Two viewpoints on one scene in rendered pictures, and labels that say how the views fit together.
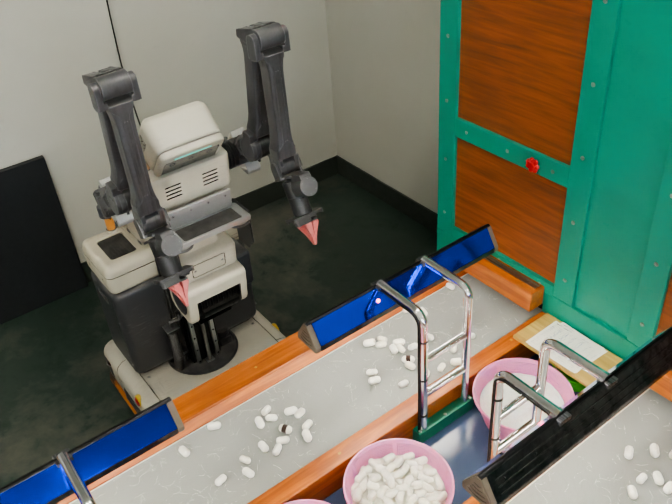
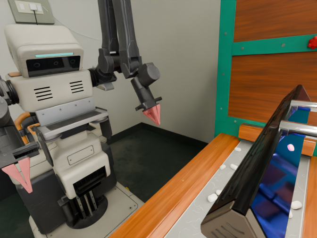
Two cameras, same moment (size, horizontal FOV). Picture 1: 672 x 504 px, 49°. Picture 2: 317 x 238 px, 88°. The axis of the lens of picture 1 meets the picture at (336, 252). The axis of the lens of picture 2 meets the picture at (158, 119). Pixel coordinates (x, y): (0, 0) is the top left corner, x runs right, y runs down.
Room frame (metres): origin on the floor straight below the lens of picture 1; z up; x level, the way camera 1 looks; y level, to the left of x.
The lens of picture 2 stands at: (1.20, 0.18, 1.26)
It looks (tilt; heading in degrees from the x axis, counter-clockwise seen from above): 22 degrees down; 349
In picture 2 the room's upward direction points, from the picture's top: 6 degrees counter-clockwise
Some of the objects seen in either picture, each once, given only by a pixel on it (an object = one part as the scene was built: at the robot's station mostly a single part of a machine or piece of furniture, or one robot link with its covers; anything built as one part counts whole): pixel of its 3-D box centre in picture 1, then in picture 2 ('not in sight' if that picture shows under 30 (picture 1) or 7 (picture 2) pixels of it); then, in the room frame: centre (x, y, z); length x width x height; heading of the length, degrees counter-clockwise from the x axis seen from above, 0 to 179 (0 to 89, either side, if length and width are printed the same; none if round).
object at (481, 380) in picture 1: (521, 404); not in sight; (1.33, -0.47, 0.72); 0.27 x 0.27 x 0.10
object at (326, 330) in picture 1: (403, 281); (283, 126); (1.47, -0.17, 1.08); 0.62 x 0.08 x 0.07; 124
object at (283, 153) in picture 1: (276, 105); (122, 11); (1.88, 0.13, 1.40); 0.11 x 0.06 x 0.43; 124
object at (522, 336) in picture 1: (576, 354); not in sight; (1.46, -0.65, 0.77); 0.33 x 0.15 x 0.01; 34
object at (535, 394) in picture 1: (543, 440); not in sight; (1.07, -0.43, 0.90); 0.20 x 0.19 x 0.45; 124
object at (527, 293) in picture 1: (499, 276); (272, 137); (1.77, -0.50, 0.83); 0.30 x 0.06 x 0.07; 34
